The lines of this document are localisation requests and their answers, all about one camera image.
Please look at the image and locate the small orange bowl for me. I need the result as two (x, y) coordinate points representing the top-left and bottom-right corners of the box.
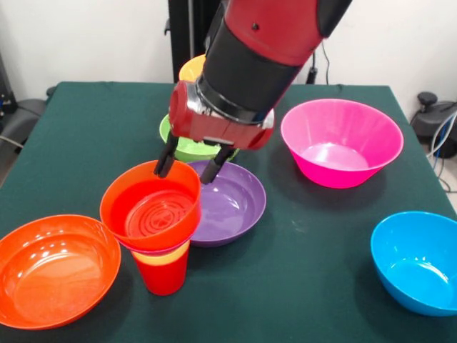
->
(99, 161), (203, 253)

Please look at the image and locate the black chair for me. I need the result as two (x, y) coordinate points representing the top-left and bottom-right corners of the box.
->
(0, 54), (58, 151)

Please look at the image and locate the green bowl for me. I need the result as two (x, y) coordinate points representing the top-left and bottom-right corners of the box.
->
(159, 114), (241, 164)

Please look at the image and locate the red cup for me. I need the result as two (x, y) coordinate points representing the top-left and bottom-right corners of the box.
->
(134, 250), (191, 297)

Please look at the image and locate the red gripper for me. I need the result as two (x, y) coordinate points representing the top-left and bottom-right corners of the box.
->
(154, 80), (276, 186)

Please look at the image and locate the black device with cables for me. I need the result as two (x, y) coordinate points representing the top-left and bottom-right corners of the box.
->
(411, 91), (457, 159)

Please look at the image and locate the dark green table cloth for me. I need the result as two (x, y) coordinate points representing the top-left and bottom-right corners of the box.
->
(0, 81), (457, 343)

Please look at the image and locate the blue bowl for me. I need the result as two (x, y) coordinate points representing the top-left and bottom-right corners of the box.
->
(371, 211), (457, 317)

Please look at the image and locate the large light orange bowl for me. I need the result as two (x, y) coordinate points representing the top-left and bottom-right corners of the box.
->
(179, 54), (209, 84)

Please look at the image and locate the large magenta bowl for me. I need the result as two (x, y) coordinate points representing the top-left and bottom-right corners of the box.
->
(281, 99), (405, 189)

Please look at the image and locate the purple bowl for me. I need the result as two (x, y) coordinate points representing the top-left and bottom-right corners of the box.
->
(186, 160), (266, 248)

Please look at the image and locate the small crimson bowl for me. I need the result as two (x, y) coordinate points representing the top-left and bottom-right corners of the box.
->
(118, 225), (199, 257)

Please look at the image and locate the stack of yellow cups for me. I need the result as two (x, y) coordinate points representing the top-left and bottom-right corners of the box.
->
(131, 240), (192, 267)

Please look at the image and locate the large red-orange bowl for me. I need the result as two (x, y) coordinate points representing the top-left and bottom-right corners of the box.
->
(0, 214), (122, 330)

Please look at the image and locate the black wall cable with plug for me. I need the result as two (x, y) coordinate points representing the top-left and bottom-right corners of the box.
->
(306, 39), (329, 85)

